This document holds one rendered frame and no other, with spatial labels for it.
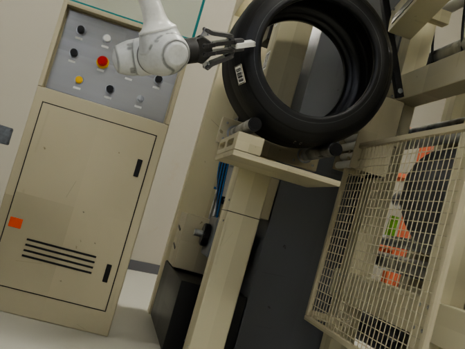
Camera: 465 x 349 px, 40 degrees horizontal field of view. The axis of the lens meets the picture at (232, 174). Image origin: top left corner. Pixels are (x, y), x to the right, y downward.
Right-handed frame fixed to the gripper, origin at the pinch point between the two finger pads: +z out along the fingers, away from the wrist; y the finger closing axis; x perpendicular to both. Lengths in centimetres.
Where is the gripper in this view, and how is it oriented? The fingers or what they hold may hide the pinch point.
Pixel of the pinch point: (243, 43)
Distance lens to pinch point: 200.9
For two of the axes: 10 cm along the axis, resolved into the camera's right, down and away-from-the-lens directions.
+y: -0.2, 9.0, 4.4
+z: 8.8, -1.9, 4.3
